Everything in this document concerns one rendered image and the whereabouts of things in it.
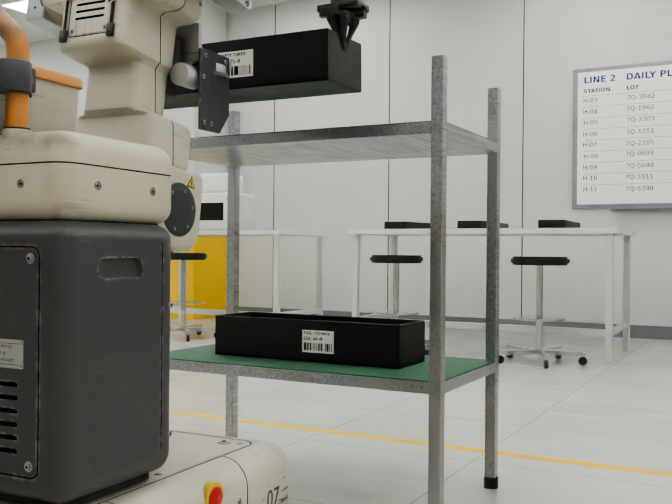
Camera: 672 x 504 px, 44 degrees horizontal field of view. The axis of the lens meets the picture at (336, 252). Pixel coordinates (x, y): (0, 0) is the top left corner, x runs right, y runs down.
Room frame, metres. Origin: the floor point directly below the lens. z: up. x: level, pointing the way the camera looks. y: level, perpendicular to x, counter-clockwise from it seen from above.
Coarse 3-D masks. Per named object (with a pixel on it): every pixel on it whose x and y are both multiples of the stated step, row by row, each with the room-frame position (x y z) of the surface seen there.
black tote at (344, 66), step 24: (216, 48) 1.89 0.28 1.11; (240, 48) 1.86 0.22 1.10; (264, 48) 1.83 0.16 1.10; (288, 48) 1.80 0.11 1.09; (312, 48) 1.77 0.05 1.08; (336, 48) 1.79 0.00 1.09; (360, 48) 1.91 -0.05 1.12; (240, 72) 1.86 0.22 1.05; (264, 72) 1.83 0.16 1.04; (288, 72) 1.80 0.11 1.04; (312, 72) 1.78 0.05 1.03; (336, 72) 1.80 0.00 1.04; (360, 72) 1.91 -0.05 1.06; (192, 96) 1.96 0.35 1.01; (240, 96) 1.96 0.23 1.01; (264, 96) 1.96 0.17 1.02; (288, 96) 1.97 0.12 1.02; (312, 96) 1.97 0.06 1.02
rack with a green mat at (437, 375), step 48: (432, 96) 1.89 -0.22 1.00; (192, 144) 2.21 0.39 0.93; (240, 144) 2.14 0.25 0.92; (288, 144) 2.11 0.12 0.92; (336, 144) 2.10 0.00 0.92; (384, 144) 2.09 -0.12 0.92; (432, 144) 1.89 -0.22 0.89; (480, 144) 2.12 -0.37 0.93; (432, 192) 1.89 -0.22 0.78; (432, 240) 1.89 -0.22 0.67; (432, 288) 1.89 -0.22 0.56; (432, 336) 1.88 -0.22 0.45; (336, 384) 2.00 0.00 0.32; (384, 384) 1.94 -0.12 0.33; (432, 384) 1.88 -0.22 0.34; (432, 432) 1.88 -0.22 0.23; (432, 480) 1.88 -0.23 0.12
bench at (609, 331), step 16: (608, 240) 4.91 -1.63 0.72; (624, 240) 5.49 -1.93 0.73; (608, 256) 4.91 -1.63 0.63; (624, 256) 5.49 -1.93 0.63; (352, 272) 5.72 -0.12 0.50; (608, 272) 4.91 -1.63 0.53; (624, 272) 5.49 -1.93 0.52; (352, 288) 5.72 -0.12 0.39; (608, 288) 4.91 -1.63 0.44; (624, 288) 5.49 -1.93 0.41; (352, 304) 5.71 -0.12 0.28; (608, 304) 4.91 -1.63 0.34; (624, 304) 5.49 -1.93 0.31; (608, 320) 4.91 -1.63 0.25; (624, 320) 5.49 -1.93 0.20; (608, 336) 4.91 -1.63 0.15; (624, 336) 5.48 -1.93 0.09; (608, 352) 4.91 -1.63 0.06
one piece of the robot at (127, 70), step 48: (48, 0) 1.57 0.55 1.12; (96, 0) 1.52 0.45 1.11; (144, 0) 1.52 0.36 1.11; (192, 0) 1.57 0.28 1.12; (96, 48) 1.52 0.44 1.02; (144, 48) 1.54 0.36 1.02; (96, 96) 1.57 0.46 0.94; (144, 96) 1.56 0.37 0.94; (144, 144) 1.53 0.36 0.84; (192, 192) 1.62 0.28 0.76; (192, 240) 1.62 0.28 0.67
